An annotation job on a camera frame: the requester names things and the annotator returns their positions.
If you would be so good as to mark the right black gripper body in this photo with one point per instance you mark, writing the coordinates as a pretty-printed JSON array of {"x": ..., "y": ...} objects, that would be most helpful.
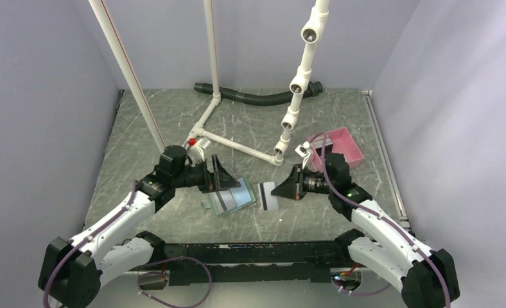
[{"x": 315, "y": 182}]

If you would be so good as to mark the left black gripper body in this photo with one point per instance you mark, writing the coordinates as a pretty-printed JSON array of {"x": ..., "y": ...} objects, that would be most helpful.
[{"x": 198, "y": 176}]

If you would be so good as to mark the credit card with black stripe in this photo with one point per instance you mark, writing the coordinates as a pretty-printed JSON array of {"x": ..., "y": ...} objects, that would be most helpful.
[{"x": 225, "y": 201}]

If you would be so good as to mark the white card with black stripe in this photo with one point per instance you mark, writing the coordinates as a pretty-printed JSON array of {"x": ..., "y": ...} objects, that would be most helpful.
[{"x": 266, "y": 199}]

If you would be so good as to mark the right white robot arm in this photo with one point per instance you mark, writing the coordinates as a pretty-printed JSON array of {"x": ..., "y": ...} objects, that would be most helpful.
[{"x": 424, "y": 277}]

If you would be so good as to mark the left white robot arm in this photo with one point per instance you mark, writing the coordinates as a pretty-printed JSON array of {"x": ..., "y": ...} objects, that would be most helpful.
[{"x": 74, "y": 270}]

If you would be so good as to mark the pink plastic card tray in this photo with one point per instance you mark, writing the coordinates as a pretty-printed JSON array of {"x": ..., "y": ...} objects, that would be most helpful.
[{"x": 338, "y": 141}]

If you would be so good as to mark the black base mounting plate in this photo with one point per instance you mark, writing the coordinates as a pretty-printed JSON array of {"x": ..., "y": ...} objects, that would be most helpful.
[{"x": 194, "y": 263}]

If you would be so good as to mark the white PVC pipe frame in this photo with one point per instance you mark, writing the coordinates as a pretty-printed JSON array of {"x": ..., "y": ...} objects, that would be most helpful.
[{"x": 311, "y": 33}]

